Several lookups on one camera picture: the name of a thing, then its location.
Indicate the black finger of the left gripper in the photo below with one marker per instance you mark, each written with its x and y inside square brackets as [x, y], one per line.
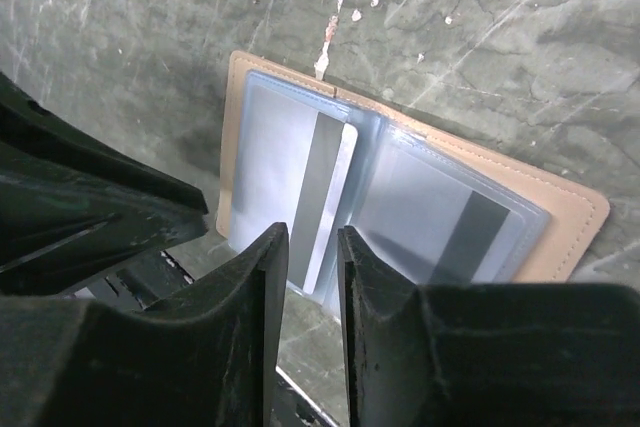
[28, 127]
[61, 228]

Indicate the beige leather card holder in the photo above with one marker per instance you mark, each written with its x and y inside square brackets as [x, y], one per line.
[269, 119]

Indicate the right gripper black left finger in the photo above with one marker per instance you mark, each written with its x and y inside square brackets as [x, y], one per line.
[38, 337]

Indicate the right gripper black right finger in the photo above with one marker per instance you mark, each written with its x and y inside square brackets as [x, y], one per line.
[484, 354]

